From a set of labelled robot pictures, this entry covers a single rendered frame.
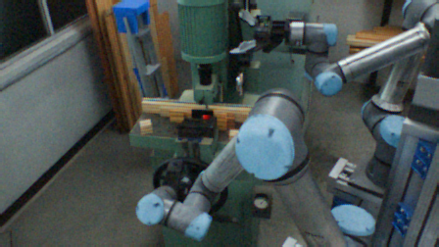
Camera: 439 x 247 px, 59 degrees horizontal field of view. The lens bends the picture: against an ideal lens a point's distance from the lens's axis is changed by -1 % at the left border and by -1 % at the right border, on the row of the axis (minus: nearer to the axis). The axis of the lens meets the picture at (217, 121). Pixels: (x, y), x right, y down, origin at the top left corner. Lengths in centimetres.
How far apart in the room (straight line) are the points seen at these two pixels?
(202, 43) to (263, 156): 76
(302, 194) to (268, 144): 15
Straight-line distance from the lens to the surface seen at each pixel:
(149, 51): 254
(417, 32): 133
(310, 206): 86
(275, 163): 76
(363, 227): 108
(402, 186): 123
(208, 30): 143
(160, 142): 162
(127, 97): 307
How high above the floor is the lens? 183
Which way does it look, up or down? 34 degrees down
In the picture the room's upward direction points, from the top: 2 degrees counter-clockwise
